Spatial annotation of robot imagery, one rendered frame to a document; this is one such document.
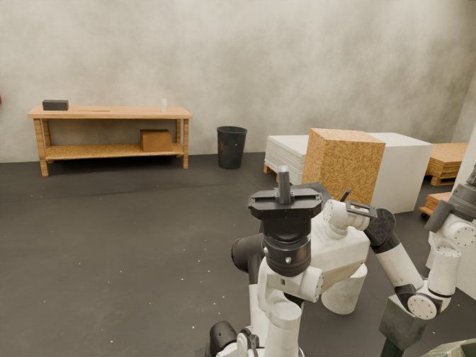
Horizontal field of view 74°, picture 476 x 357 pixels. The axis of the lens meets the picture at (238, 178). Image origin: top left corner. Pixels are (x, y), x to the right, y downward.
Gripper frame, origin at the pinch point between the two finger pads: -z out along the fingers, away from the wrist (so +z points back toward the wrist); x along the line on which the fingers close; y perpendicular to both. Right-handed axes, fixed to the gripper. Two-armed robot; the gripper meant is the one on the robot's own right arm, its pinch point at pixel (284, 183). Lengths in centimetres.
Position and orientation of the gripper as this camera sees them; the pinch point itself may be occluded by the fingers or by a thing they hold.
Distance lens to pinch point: 52.7
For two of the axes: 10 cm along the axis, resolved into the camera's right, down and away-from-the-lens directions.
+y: -0.9, 5.5, -8.3
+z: 1.2, 8.4, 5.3
